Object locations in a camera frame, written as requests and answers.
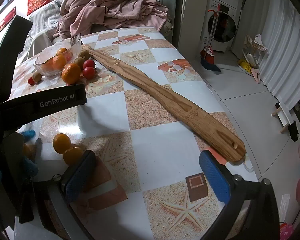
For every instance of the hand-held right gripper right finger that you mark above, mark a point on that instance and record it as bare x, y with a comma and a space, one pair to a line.
215, 177

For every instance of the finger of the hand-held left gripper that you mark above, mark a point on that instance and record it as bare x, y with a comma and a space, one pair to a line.
31, 167
28, 134

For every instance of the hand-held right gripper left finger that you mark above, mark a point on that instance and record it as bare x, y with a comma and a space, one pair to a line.
81, 177

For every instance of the small orange kumquat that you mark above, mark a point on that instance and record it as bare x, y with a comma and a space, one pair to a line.
61, 143
72, 155

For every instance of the brown kiwi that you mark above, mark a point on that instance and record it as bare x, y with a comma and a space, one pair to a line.
85, 54
78, 61
36, 76

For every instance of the red cherry tomato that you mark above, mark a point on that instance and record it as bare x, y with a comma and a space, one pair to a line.
30, 80
89, 64
88, 73

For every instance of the small orange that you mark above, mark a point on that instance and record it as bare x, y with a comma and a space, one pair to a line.
61, 51
53, 63

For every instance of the large tangerine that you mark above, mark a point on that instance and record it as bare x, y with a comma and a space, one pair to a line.
71, 73

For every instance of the sofa with grey striped cover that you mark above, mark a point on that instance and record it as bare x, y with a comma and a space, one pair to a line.
43, 17

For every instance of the pink patterned slipper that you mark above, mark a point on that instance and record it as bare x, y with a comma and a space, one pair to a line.
286, 231

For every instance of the black sock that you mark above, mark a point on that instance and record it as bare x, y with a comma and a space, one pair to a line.
293, 130

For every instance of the small wooden easel board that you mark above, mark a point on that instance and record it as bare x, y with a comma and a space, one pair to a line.
283, 115

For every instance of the long wooden board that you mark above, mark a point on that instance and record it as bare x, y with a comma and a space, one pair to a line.
165, 97

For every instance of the blue dustpan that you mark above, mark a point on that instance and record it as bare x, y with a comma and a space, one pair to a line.
211, 66

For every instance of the yellow slippers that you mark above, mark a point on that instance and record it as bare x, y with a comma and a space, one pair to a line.
245, 65

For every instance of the pink blanket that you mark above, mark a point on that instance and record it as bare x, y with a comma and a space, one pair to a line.
115, 7

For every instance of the red broom and dustpan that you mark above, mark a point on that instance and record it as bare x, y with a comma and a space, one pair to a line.
210, 52

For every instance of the slipper rack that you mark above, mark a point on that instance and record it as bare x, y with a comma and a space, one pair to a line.
252, 47

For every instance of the white curtain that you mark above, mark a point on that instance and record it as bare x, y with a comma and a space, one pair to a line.
285, 55

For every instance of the white washing machine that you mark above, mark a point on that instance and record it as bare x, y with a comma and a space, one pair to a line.
222, 25

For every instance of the white cabinet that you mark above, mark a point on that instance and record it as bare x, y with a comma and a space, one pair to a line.
192, 17

